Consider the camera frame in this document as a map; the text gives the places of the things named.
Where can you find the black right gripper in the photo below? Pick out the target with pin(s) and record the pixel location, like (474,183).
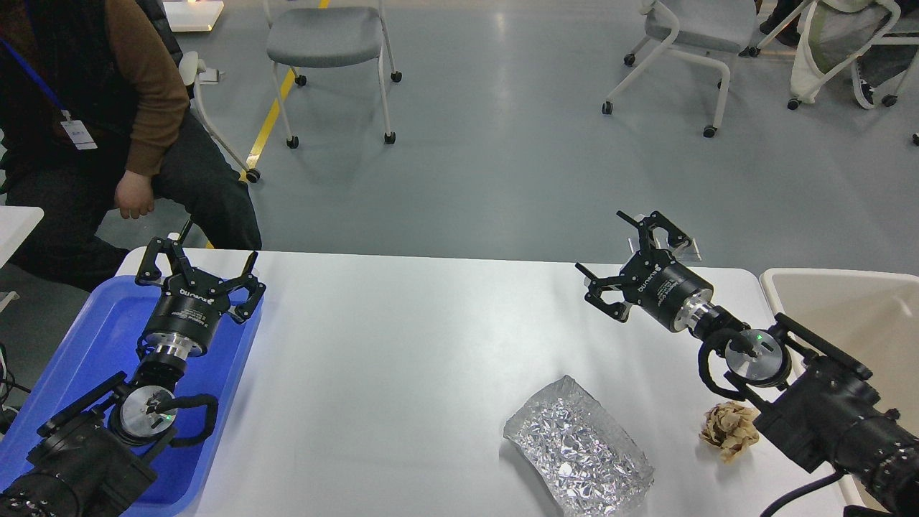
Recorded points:
(664,289)

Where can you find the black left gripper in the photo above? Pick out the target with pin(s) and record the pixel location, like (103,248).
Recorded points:
(188,314)

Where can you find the silver foil bag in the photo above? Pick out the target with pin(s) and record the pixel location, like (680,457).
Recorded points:
(589,463)

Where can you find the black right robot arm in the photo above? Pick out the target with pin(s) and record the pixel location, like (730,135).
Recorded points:
(815,401)

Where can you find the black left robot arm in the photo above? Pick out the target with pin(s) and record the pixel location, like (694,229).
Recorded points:
(129,414)

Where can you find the person's hand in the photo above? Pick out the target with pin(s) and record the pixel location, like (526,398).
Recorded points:
(133,196)

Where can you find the right floor outlet plate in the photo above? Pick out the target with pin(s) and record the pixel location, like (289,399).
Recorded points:
(687,251)

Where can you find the crumpled brown paper ball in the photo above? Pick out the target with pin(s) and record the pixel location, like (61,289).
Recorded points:
(729,426)

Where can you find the white side table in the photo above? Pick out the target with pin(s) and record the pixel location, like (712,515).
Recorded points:
(17,222)

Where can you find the seated person in brown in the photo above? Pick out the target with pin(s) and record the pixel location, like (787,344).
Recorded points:
(91,89)

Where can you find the beige plastic bin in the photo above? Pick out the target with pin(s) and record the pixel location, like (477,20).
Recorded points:
(873,316)

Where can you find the grey chair right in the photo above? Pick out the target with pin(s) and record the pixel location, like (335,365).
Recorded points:
(710,33)

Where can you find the grey chair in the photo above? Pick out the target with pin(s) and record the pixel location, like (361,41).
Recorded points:
(329,38)
(710,33)

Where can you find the grey chair centre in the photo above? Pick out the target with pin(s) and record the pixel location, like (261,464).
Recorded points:
(329,38)

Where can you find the white box on floor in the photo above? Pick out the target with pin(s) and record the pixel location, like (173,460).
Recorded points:
(193,16)

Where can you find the white chair far right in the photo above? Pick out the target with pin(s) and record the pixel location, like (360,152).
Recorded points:
(873,40)

